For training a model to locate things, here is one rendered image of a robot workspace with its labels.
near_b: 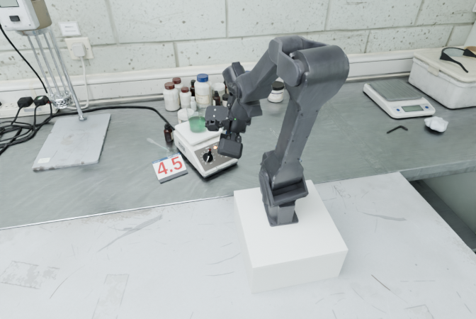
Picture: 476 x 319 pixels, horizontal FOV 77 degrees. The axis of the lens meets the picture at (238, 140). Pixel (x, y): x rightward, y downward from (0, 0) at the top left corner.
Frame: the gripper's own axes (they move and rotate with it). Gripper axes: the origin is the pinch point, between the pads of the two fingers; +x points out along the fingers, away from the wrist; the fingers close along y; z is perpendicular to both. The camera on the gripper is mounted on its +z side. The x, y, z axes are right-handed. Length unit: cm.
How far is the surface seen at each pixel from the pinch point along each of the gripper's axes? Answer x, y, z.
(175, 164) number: 16.4, 5.8, 12.1
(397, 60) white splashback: 10, -73, -77
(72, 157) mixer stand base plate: 29, 7, 44
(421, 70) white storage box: 3, -62, -82
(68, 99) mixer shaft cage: 23, -10, 51
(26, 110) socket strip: 47, -15, 73
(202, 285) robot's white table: -0.2, 38.8, -0.2
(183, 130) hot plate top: 13.6, -5.3, 12.4
